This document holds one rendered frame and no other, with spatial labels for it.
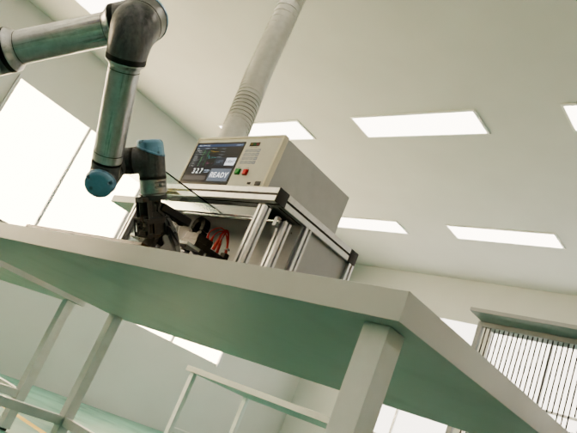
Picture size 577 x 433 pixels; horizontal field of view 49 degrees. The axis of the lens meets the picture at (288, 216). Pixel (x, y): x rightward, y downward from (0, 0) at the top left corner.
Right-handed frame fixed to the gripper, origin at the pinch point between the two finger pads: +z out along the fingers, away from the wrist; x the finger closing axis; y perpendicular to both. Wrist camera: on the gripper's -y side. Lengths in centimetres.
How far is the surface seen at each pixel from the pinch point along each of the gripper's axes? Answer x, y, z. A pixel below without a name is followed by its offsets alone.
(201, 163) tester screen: -24.3, -34.5, -25.8
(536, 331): -36, -352, 123
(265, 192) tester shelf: 16.6, -25.3, -18.5
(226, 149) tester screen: -15, -38, -31
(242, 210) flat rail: 11.3, -20.6, -13.2
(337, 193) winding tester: 11, -66, -13
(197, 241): 3.6, -9.0, -5.1
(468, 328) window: -234, -623, 234
